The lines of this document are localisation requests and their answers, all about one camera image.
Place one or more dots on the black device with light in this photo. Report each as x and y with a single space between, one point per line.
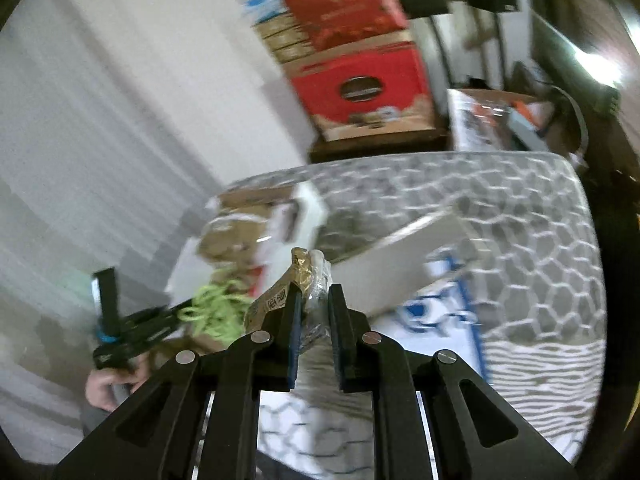
600 75

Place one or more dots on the clear plastic bag blue print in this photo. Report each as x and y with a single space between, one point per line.
445 310

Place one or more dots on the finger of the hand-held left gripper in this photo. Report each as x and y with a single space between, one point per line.
167 312
162 332

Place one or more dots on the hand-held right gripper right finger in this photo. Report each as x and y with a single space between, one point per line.
336 345

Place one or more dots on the blue white tissue pack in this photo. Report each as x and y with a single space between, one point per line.
265 5

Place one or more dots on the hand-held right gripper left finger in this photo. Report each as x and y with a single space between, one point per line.
295 345

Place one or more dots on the white cardboard box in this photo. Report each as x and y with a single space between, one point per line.
300 215

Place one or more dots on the cardboard box of clutter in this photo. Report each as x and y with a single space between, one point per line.
495 120

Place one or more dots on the red floral gift bag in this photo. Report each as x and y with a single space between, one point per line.
345 5

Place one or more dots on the gold tissue pack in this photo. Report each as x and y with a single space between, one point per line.
305 275

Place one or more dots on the brown sofa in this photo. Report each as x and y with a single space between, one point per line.
590 5

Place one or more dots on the person's left hand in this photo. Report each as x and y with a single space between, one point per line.
105 387

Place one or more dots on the gold tissue box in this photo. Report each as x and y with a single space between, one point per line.
277 24
296 54
287 40

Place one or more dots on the dark low table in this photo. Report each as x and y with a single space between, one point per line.
375 147

